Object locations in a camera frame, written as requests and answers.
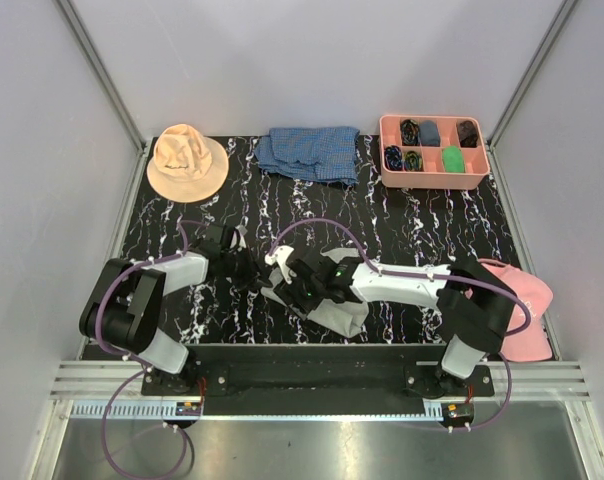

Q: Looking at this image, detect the pink compartment tray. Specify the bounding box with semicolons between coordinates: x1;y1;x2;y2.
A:
379;114;491;190

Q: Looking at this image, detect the dark brown rolled sock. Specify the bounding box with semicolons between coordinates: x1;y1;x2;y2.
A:
456;120;479;148

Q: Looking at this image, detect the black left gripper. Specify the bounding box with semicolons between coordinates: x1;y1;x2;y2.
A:
221;245;272;292

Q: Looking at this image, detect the pink baseball cap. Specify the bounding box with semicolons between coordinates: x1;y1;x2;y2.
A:
479;259;553;363

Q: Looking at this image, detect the green rolled sock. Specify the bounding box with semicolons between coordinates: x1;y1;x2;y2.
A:
441;146;466;174

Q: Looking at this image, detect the purple cable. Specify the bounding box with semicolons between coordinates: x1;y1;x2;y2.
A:
269;218;533;432
92;219;216;475

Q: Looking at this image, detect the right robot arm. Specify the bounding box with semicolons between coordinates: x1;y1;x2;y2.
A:
262;245;517;397

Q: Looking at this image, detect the grey cloth napkin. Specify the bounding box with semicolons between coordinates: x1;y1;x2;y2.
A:
261;246;369;338

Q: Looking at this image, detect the yellow patterned rolled sock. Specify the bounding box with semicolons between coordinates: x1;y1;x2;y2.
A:
403;150;424;172

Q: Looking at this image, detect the orange bucket hat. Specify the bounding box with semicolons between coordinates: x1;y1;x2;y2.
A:
146;124;229;203

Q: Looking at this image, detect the aluminium front rail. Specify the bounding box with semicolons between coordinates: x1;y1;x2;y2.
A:
50;361;590;422

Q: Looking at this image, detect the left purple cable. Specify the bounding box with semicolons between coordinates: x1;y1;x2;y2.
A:
92;219;216;475

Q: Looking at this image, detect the blue grey rolled sock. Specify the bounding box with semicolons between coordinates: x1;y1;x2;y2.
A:
419;120;441;147

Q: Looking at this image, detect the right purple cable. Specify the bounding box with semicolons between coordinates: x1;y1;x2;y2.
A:
269;218;533;432

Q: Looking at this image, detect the black patterned sock top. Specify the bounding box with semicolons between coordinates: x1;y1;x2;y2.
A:
400;118;420;146

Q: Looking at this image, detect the blue checkered cloth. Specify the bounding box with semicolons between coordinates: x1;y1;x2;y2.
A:
255;126;360;186

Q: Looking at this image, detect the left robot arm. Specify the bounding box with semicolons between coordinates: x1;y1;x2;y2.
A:
79;224;265;396

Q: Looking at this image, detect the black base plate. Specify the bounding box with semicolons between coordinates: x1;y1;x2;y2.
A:
140;343;496;399

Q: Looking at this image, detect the blue dotted rolled sock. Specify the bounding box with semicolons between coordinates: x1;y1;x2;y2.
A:
384;145;403;171

